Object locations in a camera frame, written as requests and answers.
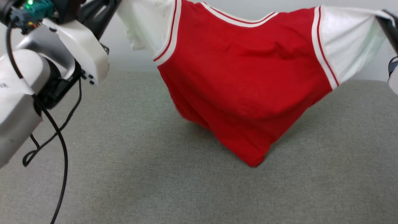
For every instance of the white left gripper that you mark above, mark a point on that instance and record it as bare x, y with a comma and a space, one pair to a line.
84, 49

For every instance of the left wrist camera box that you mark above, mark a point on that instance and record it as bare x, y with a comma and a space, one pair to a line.
37, 9

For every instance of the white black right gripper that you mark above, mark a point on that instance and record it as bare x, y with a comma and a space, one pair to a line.
394, 82

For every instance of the red shirt with white sleeves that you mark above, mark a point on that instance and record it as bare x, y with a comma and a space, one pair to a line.
242, 81

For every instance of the grey-green fabric sofa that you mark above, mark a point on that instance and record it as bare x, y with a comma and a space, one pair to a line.
155, 186

